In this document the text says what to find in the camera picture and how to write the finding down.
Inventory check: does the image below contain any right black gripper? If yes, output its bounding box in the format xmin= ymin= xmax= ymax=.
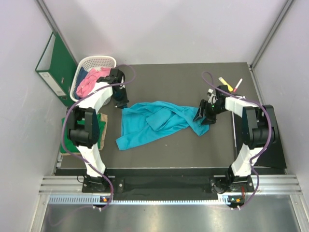
xmin=193 ymin=100 xmax=226 ymax=126

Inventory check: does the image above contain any teal t shirt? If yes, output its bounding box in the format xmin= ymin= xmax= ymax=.
xmin=116 ymin=101 xmax=210 ymax=150

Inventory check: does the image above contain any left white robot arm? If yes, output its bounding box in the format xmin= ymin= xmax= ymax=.
xmin=64 ymin=68 xmax=129 ymax=193

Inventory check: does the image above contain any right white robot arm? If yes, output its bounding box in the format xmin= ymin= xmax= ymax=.
xmin=193 ymin=85 xmax=278 ymax=191

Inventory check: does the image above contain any pink t shirt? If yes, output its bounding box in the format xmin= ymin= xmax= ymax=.
xmin=76 ymin=67 xmax=111 ymax=98

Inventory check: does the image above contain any yellow highlighter marker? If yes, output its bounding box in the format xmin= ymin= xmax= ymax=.
xmin=218 ymin=77 xmax=234 ymax=92

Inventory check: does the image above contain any white laundry basket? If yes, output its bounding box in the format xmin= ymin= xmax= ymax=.
xmin=70 ymin=56 xmax=116 ymax=110

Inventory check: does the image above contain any navy blue t shirt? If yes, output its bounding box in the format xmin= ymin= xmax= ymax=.
xmin=73 ymin=67 xmax=88 ymax=100

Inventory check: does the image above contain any pink white marker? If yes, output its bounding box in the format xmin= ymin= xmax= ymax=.
xmin=233 ymin=78 xmax=243 ymax=93

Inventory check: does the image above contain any black board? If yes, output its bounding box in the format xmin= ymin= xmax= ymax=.
xmin=232 ymin=114 xmax=287 ymax=169

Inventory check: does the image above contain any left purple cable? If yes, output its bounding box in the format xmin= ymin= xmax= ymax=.
xmin=60 ymin=64 xmax=136 ymax=210

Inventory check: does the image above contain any green ring binder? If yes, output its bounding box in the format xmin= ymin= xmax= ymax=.
xmin=35 ymin=33 xmax=77 ymax=107

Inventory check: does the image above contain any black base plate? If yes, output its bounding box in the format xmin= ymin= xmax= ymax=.
xmin=81 ymin=175 xmax=254 ymax=201

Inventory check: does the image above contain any grey cable duct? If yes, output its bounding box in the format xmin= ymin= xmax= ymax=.
xmin=48 ymin=195 xmax=241 ymax=206

